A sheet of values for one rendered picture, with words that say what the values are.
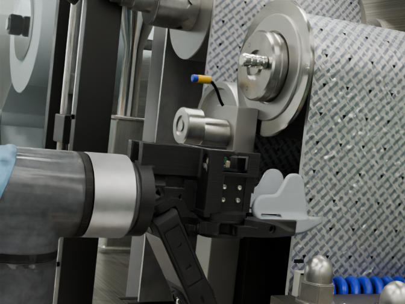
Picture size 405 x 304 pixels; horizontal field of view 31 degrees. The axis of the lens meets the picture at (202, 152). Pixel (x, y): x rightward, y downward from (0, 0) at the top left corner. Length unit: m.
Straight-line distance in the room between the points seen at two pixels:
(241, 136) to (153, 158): 0.17
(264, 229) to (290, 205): 0.05
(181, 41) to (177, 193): 0.41
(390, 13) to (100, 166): 0.66
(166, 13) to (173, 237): 0.40
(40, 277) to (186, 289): 0.14
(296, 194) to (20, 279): 0.28
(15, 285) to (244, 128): 0.31
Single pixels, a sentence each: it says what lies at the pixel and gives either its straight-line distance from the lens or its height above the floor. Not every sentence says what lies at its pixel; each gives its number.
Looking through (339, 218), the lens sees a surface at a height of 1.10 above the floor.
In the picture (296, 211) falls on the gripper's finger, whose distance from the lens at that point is 0.73.
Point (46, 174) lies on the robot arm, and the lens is 0.61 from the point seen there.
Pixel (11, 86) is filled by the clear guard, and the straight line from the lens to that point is 1.69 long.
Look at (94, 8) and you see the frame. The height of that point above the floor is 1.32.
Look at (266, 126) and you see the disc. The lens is 0.79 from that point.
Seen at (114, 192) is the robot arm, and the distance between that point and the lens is 0.63.
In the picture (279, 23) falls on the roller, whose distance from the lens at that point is 0.79.
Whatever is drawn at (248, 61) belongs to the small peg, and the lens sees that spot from 0.75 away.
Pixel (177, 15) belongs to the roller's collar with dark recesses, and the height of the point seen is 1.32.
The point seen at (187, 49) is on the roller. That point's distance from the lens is 1.02.
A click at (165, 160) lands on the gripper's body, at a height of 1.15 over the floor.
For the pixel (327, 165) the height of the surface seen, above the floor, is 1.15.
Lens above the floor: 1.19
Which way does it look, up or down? 3 degrees down
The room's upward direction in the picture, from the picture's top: 6 degrees clockwise
